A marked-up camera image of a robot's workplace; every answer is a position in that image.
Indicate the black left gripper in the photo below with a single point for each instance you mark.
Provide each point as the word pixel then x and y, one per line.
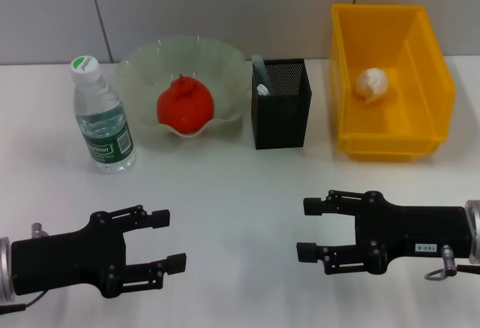
pixel 67 260

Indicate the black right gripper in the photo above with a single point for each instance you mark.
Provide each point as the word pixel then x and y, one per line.
pixel 412 226

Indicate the clear green-label water bottle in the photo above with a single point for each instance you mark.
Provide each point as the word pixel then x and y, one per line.
pixel 105 136

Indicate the red-orange toy orange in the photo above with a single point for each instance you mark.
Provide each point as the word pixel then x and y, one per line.
pixel 185 106

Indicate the mint green pen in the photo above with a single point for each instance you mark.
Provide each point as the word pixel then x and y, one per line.
pixel 262 90

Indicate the white paper ball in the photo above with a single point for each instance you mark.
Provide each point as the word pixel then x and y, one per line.
pixel 372 85

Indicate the grey marker pen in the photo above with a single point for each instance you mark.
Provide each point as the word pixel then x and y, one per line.
pixel 262 73

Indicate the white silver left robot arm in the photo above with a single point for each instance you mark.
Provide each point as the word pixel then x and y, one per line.
pixel 4 268

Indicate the black mesh pen holder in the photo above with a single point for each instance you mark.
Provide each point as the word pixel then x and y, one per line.
pixel 281 118

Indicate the pale green wavy glass plate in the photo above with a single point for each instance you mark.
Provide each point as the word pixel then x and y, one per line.
pixel 138 80

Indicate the yellow plastic storage bin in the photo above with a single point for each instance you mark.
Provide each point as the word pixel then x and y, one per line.
pixel 423 91

